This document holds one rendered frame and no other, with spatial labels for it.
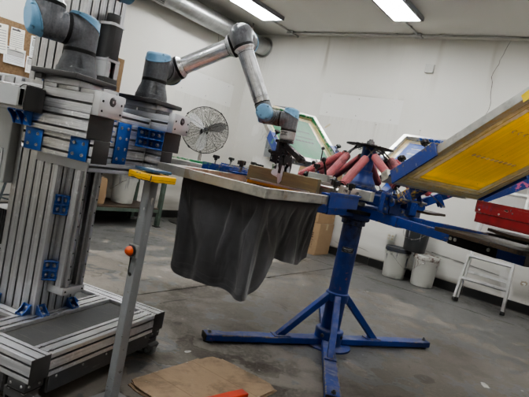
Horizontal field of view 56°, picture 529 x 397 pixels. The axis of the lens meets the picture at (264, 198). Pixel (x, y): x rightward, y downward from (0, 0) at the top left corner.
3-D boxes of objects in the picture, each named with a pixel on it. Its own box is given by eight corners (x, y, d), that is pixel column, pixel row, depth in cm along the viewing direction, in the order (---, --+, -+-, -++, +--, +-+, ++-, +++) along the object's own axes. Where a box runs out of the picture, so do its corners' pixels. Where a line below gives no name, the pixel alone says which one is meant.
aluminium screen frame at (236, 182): (264, 198, 180) (267, 188, 179) (156, 170, 213) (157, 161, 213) (355, 207, 244) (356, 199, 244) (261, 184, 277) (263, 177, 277)
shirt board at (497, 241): (580, 280, 204) (585, 261, 203) (514, 271, 186) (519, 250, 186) (380, 218, 324) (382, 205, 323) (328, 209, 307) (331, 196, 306)
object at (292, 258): (245, 302, 196) (266, 197, 192) (238, 298, 198) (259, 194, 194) (304, 290, 233) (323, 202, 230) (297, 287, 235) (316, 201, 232)
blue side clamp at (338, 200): (328, 207, 219) (331, 191, 218) (318, 205, 222) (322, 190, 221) (356, 209, 243) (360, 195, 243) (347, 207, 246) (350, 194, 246)
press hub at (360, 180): (339, 362, 295) (389, 139, 285) (285, 338, 317) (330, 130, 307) (365, 350, 327) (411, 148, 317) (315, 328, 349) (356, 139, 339)
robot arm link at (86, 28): (101, 54, 190) (108, 19, 189) (66, 43, 181) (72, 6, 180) (89, 55, 199) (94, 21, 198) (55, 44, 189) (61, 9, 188)
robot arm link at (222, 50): (146, 61, 243) (249, 19, 233) (158, 68, 258) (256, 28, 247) (154, 85, 243) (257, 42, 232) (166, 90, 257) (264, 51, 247)
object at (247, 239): (241, 304, 194) (263, 196, 191) (163, 270, 219) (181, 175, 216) (246, 302, 196) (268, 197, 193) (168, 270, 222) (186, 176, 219)
